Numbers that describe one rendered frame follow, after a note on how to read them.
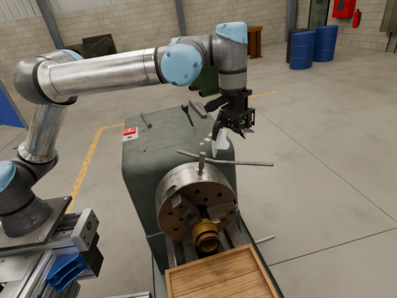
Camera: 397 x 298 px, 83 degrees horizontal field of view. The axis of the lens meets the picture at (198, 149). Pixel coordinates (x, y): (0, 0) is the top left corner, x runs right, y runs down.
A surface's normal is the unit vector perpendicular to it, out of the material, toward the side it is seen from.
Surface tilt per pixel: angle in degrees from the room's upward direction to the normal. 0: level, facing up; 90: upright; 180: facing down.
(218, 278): 0
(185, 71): 90
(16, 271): 0
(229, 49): 89
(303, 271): 0
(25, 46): 90
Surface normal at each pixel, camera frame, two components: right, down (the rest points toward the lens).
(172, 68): -0.12, 0.54
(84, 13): 0.21, 0.49
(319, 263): -0.14, -0.84
